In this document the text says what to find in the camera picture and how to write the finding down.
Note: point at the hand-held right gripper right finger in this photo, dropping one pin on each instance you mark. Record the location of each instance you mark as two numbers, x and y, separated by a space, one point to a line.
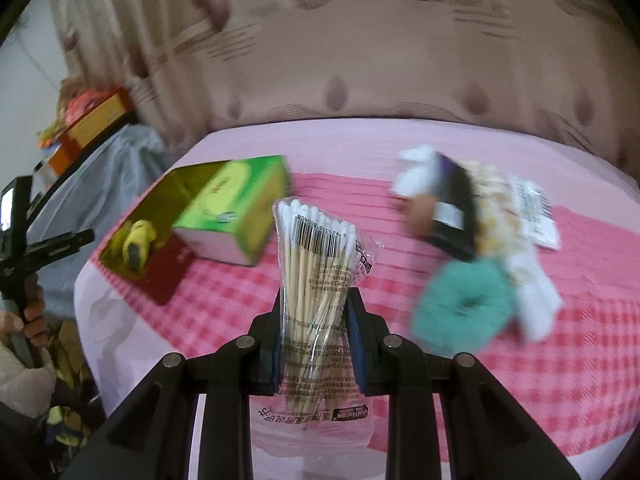
357 342

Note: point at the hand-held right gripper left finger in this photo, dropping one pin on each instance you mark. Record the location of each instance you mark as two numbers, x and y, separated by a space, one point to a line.
274 357

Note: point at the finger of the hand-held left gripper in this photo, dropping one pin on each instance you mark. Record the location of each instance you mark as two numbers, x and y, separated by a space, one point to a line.
60 247

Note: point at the cotton swab packet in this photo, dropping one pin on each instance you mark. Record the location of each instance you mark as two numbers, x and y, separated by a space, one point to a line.
310 270

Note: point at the teal fluffy toy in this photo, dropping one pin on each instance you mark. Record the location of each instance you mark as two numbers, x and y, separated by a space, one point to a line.
445 300

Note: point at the gold tin box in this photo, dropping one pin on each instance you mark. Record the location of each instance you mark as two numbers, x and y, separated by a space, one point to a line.
167 265

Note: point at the green tissue pack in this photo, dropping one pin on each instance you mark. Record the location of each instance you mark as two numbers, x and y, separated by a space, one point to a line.
235 200

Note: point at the black packet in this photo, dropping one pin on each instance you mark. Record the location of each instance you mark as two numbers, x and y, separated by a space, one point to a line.
457 205

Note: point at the white soft cloth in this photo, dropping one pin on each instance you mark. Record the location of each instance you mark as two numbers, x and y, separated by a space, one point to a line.
415 172

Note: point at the white sock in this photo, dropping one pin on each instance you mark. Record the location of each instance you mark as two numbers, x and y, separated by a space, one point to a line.
537 300

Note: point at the white printed packet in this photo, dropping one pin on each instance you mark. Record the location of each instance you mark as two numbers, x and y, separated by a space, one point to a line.
537 210

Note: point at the person's left forearm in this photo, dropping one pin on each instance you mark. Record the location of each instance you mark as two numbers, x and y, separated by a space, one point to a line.
22 380

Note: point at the person's left hand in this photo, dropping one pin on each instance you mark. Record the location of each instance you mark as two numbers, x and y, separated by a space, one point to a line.
36 320

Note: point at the yellow plush toy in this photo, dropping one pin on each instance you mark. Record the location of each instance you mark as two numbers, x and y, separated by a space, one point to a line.
135 245

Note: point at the pale blue plastic cover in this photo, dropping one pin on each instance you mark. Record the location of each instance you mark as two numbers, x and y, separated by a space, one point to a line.
105 185

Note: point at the orange box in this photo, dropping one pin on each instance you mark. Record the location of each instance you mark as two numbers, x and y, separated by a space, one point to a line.
60 160

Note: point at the small yellow plush figure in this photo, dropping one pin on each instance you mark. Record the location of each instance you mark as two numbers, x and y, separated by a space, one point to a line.
50 135

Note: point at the red plastic bag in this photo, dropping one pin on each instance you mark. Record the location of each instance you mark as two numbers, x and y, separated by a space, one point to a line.
82 102

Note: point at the pink checked bed blanket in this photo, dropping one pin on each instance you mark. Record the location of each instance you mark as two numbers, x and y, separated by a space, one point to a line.
550 360

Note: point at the beige leaf print curtain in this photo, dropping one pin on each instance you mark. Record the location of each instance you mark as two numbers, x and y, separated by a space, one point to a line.
350 50

